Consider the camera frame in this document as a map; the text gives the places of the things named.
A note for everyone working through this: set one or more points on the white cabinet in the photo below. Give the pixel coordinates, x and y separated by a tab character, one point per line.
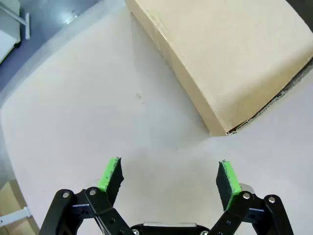
7	29

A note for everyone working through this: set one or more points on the white metal bracket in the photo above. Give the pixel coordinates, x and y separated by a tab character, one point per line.
14	215

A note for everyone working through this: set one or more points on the brown cardboard box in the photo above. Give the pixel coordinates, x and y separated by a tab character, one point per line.
232	49

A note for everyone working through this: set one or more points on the white metal frame leg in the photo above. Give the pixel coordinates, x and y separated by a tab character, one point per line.
27	24

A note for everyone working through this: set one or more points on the tan carton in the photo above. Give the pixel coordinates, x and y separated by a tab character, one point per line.
12	195

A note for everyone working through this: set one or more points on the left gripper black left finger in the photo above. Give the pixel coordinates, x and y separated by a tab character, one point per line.
102	210

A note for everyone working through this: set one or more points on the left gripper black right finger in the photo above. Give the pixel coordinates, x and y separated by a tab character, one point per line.
240	210

